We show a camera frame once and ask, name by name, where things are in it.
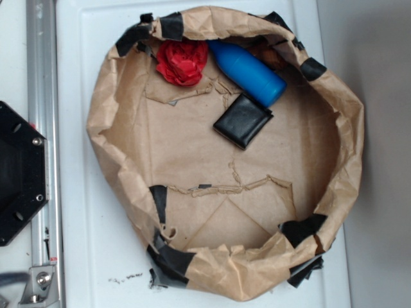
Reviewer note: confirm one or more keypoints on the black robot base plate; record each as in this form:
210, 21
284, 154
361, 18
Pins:
23, 173

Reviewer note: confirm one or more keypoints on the aluminium extrusion rail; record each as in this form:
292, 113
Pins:
46, 226

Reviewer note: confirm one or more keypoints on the brown wooden object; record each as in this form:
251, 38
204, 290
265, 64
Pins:
268, 56

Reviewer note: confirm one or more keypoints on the brown paper bag basket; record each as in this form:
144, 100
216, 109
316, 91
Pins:
214, 217

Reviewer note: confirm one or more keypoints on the blue plastic bottle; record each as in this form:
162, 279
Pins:
251, 74

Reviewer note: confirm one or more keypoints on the metal corner bracket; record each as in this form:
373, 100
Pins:
41, 289

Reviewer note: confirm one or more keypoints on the black leather wallet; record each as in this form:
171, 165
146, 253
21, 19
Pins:
242, 121

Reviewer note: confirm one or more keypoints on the red paper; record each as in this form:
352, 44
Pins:
182, 63

